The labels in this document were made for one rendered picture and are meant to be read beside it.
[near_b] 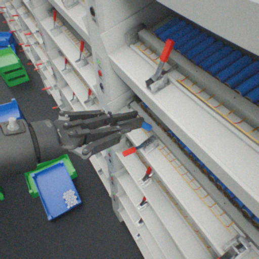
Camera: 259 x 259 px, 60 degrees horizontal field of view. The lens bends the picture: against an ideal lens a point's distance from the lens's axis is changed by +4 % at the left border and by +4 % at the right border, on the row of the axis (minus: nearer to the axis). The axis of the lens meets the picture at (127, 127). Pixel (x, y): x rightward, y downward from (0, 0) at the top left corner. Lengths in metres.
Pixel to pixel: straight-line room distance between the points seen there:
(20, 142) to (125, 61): 0.27
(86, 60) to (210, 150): 0.61
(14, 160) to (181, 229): 0.48
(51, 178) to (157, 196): 0.99
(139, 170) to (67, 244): 0.85
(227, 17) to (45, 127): 0.31
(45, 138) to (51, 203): 1.18
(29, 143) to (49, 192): 1.20
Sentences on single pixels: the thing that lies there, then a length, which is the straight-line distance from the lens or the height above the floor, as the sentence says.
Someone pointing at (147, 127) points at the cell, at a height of 0.99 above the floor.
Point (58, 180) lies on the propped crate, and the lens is 1.58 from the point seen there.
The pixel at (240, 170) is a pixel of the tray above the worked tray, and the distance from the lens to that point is 0.34.
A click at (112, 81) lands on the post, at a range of 0.58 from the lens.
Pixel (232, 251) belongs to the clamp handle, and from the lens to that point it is 0.48.
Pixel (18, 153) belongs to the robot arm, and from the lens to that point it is 0.38.
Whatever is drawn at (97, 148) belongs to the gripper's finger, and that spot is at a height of 1.06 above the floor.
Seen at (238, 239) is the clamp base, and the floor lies 0.97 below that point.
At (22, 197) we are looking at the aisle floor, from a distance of 1.68.
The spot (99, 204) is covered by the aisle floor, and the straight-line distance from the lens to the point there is 1.53.
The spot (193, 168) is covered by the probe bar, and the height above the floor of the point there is 0.98.
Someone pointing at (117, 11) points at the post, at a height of 1.22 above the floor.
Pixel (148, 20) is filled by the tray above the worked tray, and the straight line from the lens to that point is 0.56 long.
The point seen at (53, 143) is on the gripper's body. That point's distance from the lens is 0.40.
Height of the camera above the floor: 1.40
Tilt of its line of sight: 49 degrees down
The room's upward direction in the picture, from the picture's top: straight up
